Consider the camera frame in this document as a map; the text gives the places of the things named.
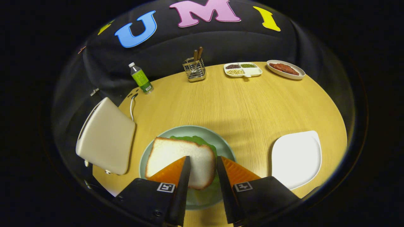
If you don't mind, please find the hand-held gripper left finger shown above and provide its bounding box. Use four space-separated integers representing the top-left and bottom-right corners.
114 155 192 227

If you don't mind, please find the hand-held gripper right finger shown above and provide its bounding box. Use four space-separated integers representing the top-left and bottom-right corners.
216 156 302 225

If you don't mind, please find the white bread slice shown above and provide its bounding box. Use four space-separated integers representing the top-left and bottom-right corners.
145 137 217 190

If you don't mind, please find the green lettuce leaf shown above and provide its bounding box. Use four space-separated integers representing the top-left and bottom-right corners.
170 135 221 205

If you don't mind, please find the grey-green round plate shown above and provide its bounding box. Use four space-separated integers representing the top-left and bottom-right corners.
139 125 236 210

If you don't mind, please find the white square plate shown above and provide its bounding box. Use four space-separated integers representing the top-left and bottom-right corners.
271 131 322 190

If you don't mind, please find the white toaster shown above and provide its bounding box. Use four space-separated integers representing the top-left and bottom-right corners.
75 97 136 175

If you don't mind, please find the white divided dish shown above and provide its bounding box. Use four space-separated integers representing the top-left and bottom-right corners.
223 62 263 78

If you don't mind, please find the green label plastic bottle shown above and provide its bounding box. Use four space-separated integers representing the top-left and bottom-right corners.
128 62 154 95

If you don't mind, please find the small white round plate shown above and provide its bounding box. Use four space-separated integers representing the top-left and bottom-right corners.
266 60 306 80

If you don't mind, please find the brown meat piece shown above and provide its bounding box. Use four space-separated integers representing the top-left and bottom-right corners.
269 63 300 76

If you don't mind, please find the white toaster cable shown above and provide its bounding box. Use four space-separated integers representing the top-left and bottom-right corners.
130 93 139 122

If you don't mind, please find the metal wire utensil holder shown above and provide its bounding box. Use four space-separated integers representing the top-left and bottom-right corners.
182 57 206 83

